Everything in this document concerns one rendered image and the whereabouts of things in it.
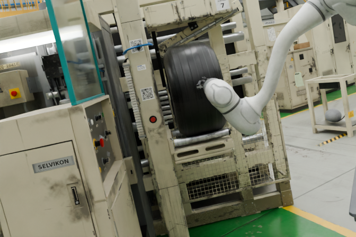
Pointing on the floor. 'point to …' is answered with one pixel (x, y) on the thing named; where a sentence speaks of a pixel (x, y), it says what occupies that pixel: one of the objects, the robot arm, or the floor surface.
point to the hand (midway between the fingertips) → (204, 80)
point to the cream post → (175, 207)
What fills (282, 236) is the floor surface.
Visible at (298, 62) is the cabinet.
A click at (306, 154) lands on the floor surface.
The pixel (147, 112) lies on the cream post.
